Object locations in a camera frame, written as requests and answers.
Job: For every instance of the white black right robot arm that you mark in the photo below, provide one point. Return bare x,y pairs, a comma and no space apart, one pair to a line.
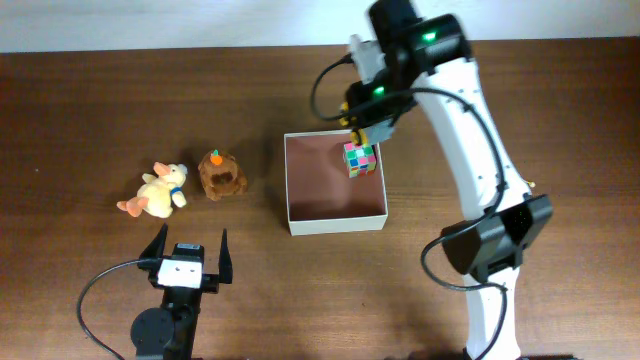
429,63

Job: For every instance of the yellow plush duck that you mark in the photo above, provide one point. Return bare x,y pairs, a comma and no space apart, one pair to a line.
160,193

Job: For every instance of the multicolour puzzle cube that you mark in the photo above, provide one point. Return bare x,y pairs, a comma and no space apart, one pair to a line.
360,160

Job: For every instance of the yellow grey toy truck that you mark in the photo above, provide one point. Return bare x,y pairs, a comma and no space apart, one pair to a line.
369,134

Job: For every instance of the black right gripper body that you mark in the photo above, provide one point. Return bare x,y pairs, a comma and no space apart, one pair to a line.
378,101

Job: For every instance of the brown plush capybara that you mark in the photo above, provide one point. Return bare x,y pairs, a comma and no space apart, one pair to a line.
221,175

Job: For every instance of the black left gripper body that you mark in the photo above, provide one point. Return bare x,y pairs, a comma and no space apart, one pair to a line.
187,298

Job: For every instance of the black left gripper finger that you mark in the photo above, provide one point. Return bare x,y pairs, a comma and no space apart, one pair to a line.
156,247
225,265

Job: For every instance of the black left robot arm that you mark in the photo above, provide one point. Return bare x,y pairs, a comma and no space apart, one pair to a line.
168,330

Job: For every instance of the white cardboard box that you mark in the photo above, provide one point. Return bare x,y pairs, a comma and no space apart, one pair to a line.
321,197

